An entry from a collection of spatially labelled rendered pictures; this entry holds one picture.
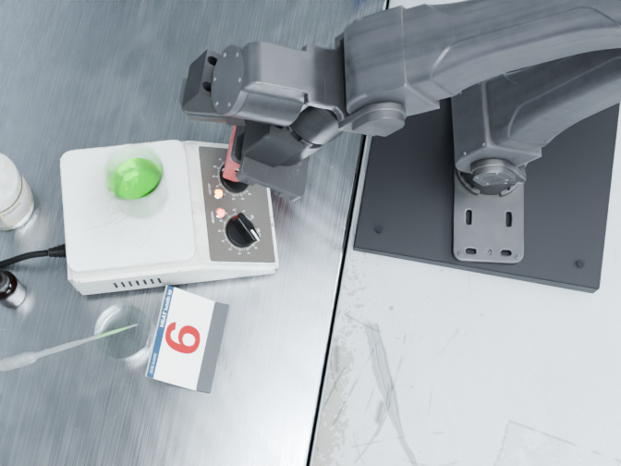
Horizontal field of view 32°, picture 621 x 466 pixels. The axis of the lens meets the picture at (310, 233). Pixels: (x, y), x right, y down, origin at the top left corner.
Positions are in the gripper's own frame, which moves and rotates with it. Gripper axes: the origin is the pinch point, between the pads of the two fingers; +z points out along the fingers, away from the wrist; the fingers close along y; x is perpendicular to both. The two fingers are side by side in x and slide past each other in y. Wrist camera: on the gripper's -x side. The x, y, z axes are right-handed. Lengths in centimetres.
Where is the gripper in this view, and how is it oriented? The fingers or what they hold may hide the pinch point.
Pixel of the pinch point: (233, 169)
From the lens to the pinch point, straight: 106.0
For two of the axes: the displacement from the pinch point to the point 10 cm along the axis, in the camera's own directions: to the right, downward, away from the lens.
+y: -1.2, 9.1, -4.0
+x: 8.4, 3.1, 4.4
